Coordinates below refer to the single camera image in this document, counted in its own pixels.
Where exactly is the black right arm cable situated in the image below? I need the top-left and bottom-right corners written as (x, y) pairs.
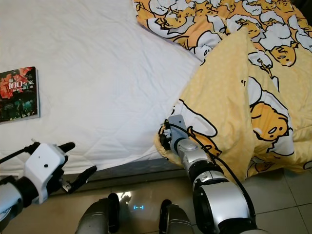
top-left (170, 122), bottom-right (258, 221)

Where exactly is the grey robot leg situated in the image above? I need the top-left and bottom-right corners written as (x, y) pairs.
top-left (158, 199), bottom-right (196, 234)
top-left (78, 193), bottom-right (120, 234)

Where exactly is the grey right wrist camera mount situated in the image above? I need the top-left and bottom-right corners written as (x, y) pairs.
top-left (168, 115), bottom-right (189, 142)

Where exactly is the yellow cartoon egg quilt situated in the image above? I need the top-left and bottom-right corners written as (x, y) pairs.
top-left (134, 0), bottom-right (312, 182)

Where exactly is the grey robot right leg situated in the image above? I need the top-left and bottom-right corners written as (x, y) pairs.
top-left (158, 199), bottom-right (196, 234)

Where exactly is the grey robot left leg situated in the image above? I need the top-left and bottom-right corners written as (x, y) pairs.
top-left (78, 193), bottom-right (120, 234)

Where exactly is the grey bed base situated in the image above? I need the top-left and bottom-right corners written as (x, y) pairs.
top-left (0, 160), bottom-right (177, 190)

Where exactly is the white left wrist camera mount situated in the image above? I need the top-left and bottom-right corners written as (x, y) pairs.
top-left (24, 142), bottom-right (68, 192)

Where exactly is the dark red-titled paperback book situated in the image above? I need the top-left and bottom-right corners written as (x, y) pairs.
top-left (0, 66), bottom-right (40, 124)

